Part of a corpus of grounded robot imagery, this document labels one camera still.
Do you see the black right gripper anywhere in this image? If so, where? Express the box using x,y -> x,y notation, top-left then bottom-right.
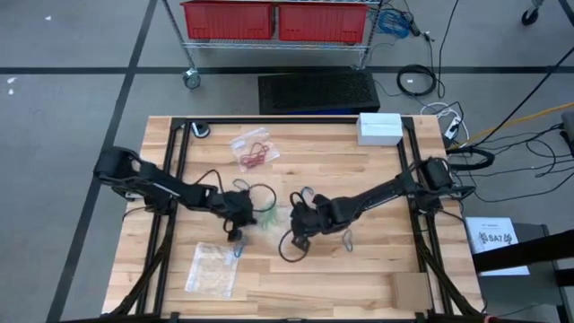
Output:
289,192 -> 349,253

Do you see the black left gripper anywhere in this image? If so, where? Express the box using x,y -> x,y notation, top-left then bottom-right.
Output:
213,188 -> 260,244

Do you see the green rubber band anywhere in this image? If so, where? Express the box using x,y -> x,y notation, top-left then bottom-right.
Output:
260,209 -> 283,231

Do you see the clear plastic zip bag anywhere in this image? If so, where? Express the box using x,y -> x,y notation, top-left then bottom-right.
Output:
228,127 -> 282,174
184,241 -> 242,301
256,202 -> 291,233

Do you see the white cardboard box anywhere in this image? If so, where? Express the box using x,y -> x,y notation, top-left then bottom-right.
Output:
356,111 -> 404,147

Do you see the black perforated mat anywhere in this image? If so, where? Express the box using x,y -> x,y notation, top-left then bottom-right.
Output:
257,68 -> 382,116

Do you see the brown cardboard box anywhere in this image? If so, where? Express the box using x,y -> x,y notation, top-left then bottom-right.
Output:
388,271 -> 433,311

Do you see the white power strip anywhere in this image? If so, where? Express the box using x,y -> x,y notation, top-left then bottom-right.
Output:
420,100 -> 471,141

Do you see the white printed paper sheet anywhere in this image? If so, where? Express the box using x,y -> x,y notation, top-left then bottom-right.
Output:
464,215 -> 531,277

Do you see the red plastic storage bin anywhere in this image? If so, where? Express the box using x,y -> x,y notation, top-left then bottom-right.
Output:
277,2 -> 370,45
179,0 -> 276,41

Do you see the black beam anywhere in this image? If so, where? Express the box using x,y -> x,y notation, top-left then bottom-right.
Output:
472,229 -> 574,288

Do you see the grey cabinet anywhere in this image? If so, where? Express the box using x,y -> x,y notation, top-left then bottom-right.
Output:
474,222 -> 574,323

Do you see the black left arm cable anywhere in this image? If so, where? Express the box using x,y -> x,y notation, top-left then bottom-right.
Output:
248,181 -> 279,214

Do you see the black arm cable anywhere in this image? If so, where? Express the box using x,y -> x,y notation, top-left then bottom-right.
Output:
276,228 -> 311,265
248,181 -> 279,214

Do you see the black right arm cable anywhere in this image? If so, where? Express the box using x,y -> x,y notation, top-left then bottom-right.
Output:
276,228 -> 311,265

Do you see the black aluminium table frame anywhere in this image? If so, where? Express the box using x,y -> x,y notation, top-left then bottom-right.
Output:
105,115 -> 488,323

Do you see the chrome wire shelf rack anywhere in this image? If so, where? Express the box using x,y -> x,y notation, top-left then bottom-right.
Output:
160,0 -> 386,90

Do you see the black coiled cable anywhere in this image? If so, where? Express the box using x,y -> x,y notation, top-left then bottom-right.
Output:
396,63 -> 439,98

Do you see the black cable bundle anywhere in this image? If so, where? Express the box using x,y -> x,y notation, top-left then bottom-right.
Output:
445,146 -> 497,172

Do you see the blue coiled cable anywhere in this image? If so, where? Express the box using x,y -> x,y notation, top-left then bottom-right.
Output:
374,7 -> 413,40

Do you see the thin black cable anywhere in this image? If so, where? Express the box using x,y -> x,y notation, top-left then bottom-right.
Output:
436,0 -> 462,100

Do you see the yellow cable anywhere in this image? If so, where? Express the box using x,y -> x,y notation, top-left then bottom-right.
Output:
448,100 -> 574,150

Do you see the thick black cable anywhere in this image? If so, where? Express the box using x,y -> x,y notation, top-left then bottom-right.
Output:
470,44 -> 574,149

